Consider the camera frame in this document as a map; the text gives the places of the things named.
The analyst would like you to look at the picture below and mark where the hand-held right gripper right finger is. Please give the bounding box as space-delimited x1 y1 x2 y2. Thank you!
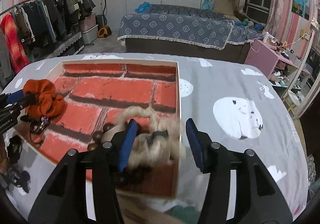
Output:
185 118 293 224

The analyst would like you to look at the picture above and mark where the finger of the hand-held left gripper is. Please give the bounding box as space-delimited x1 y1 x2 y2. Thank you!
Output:
5 90 38 105
0 100 34 117

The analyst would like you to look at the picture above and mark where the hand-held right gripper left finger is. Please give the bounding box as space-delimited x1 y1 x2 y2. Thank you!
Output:
28 118 138 224

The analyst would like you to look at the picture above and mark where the bundle of black hair ties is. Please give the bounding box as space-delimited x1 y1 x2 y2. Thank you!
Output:
6 135 23 162

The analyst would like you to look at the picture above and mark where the black hair tie purple charm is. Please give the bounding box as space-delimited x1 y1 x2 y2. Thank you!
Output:
21 114 52 139

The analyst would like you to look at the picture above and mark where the large wooden bead bracelet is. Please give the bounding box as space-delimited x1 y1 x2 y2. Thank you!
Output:
87 123 150 186

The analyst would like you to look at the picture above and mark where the cream fluffy scrunchie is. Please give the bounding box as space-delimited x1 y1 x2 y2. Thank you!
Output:
104 107 187 172

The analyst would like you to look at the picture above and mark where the orange scrunchie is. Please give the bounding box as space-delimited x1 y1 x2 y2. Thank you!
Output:
24 79 66 124

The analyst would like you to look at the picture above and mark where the white tray with brick lining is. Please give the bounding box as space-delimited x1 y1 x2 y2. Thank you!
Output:
14 60 182 199

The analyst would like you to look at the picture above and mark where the grey coat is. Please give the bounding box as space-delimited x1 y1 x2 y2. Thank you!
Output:
0 30 13 82

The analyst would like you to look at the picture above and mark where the orange fleece coat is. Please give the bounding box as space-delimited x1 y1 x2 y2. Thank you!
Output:
0 13 30 67

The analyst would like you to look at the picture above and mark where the grey patterned lace cloth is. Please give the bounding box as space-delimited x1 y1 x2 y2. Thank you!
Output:
32 32 84 62

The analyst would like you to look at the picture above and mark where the row of dark hanging clothes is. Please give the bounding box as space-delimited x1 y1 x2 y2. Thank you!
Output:
15 0 97 48

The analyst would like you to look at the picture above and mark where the white storage box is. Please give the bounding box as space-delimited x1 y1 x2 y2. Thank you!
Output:
81 25 99 45

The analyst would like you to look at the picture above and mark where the pink storage box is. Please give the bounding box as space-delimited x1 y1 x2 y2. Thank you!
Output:
79 12 97 30

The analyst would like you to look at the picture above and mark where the white stool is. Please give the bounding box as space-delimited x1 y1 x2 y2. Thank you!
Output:
282 90 300 114

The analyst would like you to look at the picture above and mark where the pink shelf cabinet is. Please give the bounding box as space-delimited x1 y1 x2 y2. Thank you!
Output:
244 39 314 90

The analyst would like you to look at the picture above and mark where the garment steamer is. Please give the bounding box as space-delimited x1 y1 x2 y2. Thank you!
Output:
95 0 112 38

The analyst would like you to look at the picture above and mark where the bed with blue patterned cover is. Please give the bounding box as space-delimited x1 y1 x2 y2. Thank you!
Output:
117 4 264 63

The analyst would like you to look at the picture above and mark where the pile of plush toys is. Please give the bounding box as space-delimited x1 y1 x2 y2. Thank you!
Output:
240 18 265 31

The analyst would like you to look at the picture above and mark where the white framed standing mirror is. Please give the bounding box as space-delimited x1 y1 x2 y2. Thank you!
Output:
287 4 320 119

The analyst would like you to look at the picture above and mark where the tan cushion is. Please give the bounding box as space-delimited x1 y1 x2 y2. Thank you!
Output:
212 0 234 13

